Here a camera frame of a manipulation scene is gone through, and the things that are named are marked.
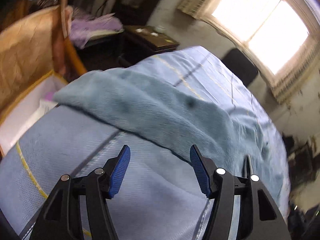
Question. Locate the wooden armchair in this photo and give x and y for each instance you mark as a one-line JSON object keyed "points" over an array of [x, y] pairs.
{"points": [[27, 55]]}

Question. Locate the yellow rimmed storage box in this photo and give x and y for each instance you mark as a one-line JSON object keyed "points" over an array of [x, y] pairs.
{"points": [[22, 120]]}

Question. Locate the purple cloth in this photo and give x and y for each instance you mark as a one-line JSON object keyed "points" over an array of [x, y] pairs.
{"points": [[92, 27]]}

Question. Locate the white paper sheet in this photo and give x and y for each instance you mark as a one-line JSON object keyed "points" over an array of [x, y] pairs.
{"points": [[48, 107]]}

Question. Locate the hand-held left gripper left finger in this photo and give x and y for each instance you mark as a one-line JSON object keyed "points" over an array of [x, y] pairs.
{"points": [[121, 171]]}

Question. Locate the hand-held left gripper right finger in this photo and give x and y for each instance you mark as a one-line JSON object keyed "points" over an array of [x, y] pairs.
{"points": [[200, 172]]}

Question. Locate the black office chair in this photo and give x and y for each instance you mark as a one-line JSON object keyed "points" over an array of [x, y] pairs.
{"points": [[240, 66]]}

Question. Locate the dark wooden side table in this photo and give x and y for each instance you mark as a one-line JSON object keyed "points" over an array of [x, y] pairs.
{"points": [[150, 42]]}

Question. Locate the dark desk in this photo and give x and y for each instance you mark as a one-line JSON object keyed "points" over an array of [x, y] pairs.
{"points": [[302, 157]]}

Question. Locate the blue striped bed sheet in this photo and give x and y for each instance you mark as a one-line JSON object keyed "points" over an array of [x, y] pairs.
{"points": [[62, 155]]}

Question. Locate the large window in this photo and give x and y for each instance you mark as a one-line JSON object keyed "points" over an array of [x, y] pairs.
{"points": [[262, 22]]}

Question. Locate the blue fleece garment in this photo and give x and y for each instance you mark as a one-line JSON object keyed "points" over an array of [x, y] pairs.
{"points": [[162, 110]]}

